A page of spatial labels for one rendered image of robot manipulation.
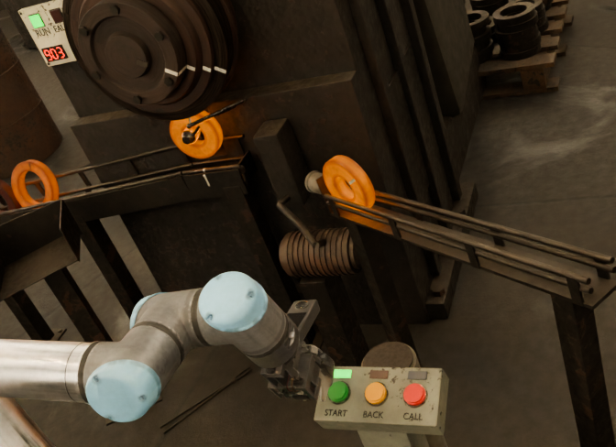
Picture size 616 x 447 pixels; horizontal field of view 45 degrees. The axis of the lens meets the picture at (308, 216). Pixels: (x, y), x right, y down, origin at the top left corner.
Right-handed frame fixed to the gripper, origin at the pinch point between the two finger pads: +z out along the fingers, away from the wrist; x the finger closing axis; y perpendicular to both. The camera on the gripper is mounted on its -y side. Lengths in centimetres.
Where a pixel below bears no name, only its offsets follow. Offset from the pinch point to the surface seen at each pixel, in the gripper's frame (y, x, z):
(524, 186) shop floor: -124, 10, 116
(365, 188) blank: -53, -5, 13
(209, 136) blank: -75, -55, 12
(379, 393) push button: 0.3, 8.5, 5.6
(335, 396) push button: 1.1, -0.2, 5.6
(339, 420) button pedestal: 5.4, 1.0, 6.8
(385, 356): -13.2, 2.9, 20.0
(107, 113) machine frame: -89, -96, 10
